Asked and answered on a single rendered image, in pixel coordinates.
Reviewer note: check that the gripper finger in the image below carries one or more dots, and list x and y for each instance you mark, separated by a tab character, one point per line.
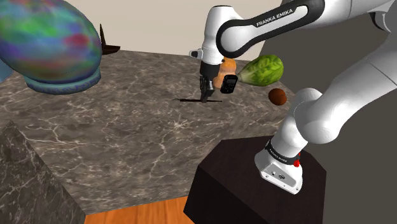
206	91

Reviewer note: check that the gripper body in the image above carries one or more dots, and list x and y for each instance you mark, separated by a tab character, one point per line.
207	72

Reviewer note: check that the thin black stick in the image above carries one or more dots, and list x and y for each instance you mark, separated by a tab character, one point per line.
189	100

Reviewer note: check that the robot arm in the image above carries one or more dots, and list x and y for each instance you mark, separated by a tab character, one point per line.
322	93

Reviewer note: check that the orange squash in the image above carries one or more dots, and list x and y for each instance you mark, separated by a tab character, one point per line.
224	71

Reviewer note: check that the black handheld device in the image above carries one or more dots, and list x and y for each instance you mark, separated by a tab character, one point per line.
229	83

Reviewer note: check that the green lettuce head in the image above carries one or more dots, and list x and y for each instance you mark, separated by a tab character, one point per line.
263	70

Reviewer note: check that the brown round fruit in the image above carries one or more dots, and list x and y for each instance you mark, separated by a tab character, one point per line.
277	96

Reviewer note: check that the dark brown bowl with spike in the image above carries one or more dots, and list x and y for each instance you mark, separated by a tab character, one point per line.
107	46

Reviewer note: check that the dark robot stand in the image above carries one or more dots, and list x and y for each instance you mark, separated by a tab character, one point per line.
248	192

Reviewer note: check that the multicoloured round vase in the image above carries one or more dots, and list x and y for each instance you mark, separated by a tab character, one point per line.
46	43

